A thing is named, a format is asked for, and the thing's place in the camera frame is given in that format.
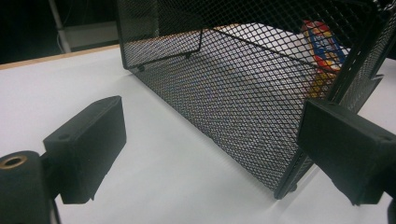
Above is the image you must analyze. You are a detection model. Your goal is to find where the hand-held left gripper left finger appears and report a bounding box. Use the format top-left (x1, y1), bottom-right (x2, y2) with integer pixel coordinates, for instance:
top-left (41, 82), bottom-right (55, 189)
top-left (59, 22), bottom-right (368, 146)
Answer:
top-left (42, 95), bottom-right (128, 205)

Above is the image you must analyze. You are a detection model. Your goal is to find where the colourful snack packet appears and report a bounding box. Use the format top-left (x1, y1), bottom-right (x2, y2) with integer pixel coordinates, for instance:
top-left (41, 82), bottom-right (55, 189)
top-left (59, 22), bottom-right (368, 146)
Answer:
top-left (300, 20), bottom-right (348, 99)

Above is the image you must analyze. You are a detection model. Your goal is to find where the black wire mesh basket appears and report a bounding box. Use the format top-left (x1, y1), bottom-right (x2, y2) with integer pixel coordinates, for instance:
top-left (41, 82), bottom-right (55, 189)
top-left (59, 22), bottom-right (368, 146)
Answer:
top-left (115, 0), bottom-right (396, 201)

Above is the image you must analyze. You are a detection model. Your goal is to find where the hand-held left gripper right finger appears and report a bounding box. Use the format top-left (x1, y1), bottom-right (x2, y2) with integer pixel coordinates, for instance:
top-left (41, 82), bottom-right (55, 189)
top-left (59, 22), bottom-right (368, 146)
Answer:
top-left (297, 98), bottom-right (396, 206)

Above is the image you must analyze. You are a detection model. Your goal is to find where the white metal stand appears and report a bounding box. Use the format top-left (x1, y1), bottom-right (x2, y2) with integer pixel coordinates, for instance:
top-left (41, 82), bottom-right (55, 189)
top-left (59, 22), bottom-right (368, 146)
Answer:
top-left (48, 0), bottom-right (120, 54)

